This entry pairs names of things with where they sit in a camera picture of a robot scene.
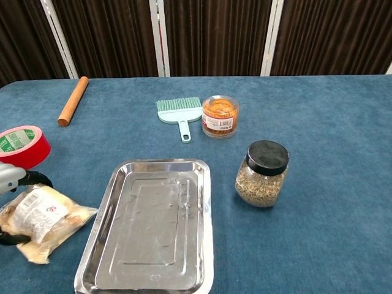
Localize wooden rolling pin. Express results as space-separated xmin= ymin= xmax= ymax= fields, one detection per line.
xmin=57 ymin=76 xmax=89 ymax=127

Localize mint green hand brush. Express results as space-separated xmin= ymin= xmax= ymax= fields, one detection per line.
xmin=156 ymin=97 xmax=203 ymax=144

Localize clear tub of orange rubber bands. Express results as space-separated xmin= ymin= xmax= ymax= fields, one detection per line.
xmin=201 ymin=95 xmax=240 ymax=139

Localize red tape roll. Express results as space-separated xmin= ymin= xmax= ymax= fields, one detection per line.
xmin=0 ymin=125 xmax=52 ymax=170

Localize plastic food packet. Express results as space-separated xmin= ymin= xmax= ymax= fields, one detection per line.
xmin=0 ymin=184 xmax=99 ymax=265

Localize stainless steel tray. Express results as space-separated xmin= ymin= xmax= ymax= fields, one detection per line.
xmin=73 ymin=158 xmax=214 ymax=294

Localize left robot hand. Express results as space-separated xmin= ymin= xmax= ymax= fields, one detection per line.
xmin=0 ymin=162 xmax=54 ymax=246

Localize dark brown folding screen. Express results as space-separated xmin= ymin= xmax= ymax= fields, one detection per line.
xmin=0 ymin=0 xmax=392 ymax=88

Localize blue velvet table cloth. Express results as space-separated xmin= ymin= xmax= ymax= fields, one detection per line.
xmin=0 ymin=74 xmax=392 ymax=294

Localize seed jar with black lid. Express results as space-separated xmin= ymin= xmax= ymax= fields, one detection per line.
xmin=235 ymin=140 xmax=290 ymax=208

